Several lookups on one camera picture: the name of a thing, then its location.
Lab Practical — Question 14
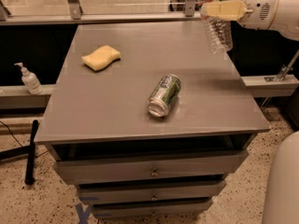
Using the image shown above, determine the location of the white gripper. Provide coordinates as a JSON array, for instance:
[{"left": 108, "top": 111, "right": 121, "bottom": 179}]
[{"left": 200, "top": 0, "right": 278, "bottom": 30}]

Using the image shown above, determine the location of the clear plastic water bottle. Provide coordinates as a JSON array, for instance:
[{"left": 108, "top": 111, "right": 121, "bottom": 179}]
[{"left": 197, "top": 0, "right": 233, "bottom": 54}]

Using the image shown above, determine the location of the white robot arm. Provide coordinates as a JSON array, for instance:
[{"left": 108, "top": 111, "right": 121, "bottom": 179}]
[{"left": 200, "top": 0, "right": 299, "bottom": 224}]

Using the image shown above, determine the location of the white pump dispenser bottle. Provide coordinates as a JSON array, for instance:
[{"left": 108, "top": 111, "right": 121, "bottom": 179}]
[{"left": 16, "top": 63, "right": 43, "bottom": 95}]

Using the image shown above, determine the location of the green aluminium soda can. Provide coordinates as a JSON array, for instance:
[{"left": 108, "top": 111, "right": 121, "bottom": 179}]
[{"left": 148, "top": 74, "right": 181, "bottom": 118}]

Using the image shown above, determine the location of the yellow sponge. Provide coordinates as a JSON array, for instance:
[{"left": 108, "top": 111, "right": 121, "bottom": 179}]
[{"left": 81, "top": 46, "right": 121, "bottom": 72}]

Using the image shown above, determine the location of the grey drawer cabinet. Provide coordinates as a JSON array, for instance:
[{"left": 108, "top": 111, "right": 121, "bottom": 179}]
[{"left": 35, "top": 20, "right": 271, "bottom": 220}]

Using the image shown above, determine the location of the top grey drawer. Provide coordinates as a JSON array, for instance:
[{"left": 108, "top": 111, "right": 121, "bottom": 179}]
[{"left": 53, "top": 149, "right": 249, "bottom": 185}]

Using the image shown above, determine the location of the grey drawer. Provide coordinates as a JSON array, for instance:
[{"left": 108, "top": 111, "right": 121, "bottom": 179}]
[
  {"left": 77, "top": 180, "right": 226, "bottom": 204},
  {"left": 53, "top": 149, "right": 249, "bottom": 185},
  {"left": 91, "top": 198, "right": 212, "bottom": 219}
]

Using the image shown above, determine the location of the middle grey drawer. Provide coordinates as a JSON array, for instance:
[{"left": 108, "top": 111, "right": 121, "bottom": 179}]
[{"left": 77, "top": 180, "right": 226, "bottom": 204}]

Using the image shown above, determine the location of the bottom grey drawer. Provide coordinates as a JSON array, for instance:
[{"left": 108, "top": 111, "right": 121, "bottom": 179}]
[{"left": 91, "top": 198, "right": 212, "bottom": 219}]

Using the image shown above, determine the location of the black stand leg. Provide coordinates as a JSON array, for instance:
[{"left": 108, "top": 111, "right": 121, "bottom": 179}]
[{"left": 0, "top": 119, "right": 39, "bottom": 185}]

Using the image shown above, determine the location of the black cable on floor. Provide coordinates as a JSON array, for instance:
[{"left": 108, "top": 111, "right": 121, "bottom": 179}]
[{"left": 0, "top": 120, "right": 24, "bottom": 148}]

